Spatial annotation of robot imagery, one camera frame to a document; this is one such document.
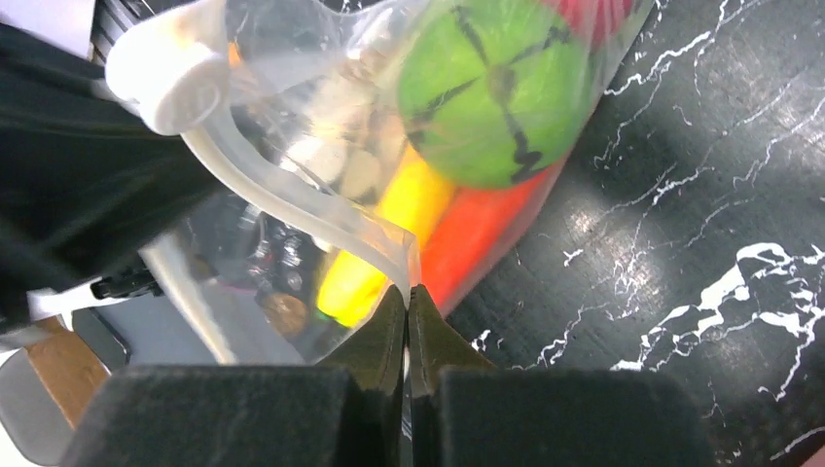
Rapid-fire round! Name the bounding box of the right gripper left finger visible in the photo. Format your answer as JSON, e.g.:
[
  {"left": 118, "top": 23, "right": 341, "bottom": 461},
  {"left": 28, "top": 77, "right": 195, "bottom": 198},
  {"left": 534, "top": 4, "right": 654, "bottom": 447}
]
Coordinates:
[{"left": 61, "top": 287, "right": 407, "bottom": 466}]

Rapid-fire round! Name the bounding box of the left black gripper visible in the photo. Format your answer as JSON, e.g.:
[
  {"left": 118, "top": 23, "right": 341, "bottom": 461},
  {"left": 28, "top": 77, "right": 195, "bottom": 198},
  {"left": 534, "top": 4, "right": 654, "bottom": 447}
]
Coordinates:
[{"left": 1, "top": 25, "right": 219, "bottom": 334}]

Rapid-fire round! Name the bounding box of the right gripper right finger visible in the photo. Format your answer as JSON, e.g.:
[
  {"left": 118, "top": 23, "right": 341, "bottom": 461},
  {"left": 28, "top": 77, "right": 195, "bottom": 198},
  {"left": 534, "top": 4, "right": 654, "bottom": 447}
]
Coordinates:
[{"left": 407, "top": 286, "right": 714, "bottom": 466}]

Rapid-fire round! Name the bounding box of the yellow toy banana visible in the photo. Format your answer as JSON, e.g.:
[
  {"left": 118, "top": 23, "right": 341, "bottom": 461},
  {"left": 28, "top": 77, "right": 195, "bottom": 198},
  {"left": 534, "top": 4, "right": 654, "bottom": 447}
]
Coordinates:
[{"left": 317, "top": 145, "right": 456, "bottom": 328}]

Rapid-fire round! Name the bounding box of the orange toy carrot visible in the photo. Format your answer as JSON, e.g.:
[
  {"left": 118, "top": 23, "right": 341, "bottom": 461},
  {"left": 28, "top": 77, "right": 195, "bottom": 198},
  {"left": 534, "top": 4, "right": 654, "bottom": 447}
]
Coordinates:
[{"left": 421, "top": 162, "right": 564, "bottom": 316}]

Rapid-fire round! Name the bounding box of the clear dotted zip bag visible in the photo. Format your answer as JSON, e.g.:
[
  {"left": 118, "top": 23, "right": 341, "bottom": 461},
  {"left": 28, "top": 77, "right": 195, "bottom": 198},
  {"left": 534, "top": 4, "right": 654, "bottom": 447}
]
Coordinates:
[{"left": 103, "top": 1, "right": 654, "bottom": 364}]

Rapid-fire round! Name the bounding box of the green striped toy watermelon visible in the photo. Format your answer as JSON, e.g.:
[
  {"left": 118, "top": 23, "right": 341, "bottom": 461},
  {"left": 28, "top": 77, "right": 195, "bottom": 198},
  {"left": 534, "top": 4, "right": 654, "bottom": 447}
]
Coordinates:
[{"left": 397, "top": 1, "right": 594, "bottom": 189}]

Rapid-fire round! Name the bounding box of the red toy apple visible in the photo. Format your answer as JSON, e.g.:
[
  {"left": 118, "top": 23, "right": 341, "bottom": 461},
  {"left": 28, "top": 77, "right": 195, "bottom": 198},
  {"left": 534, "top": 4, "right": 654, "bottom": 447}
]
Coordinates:
[{"left": 544, "top": 0, "right": 638, "bottom": 49}]

